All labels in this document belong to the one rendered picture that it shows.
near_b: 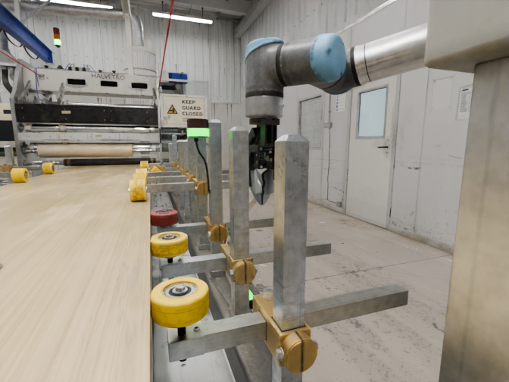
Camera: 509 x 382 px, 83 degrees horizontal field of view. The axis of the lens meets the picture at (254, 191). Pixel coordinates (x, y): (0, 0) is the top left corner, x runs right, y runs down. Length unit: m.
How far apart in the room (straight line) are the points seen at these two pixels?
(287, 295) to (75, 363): 0.25
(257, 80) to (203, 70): 9.19
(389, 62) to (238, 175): 0.40
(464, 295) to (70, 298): 0.45
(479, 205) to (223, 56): 9.96
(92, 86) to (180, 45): 6.65
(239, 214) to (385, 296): 0.32
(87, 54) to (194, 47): 2.95
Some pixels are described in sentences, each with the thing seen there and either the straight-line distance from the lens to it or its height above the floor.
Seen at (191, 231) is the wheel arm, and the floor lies 0.84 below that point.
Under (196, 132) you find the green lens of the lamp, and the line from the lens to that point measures 0.84.
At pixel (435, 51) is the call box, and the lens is 0.19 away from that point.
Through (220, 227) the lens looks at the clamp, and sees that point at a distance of 0.86.
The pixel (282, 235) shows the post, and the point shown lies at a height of 0.99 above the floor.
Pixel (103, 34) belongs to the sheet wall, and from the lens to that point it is 9.98.
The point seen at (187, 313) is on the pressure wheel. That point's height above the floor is 0.89.
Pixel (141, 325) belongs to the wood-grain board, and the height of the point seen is 0.90.
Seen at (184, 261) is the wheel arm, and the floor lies 0.85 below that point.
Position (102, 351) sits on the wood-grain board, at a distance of 0.37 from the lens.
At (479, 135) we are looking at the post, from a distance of 0.19.
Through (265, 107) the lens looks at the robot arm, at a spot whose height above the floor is 1.19.
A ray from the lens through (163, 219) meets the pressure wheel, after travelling 0.88.
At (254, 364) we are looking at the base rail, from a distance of 0.63.
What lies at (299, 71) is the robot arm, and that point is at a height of 1.26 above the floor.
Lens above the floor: 1.11
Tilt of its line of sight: 9 degrees down
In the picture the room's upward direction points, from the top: straight up
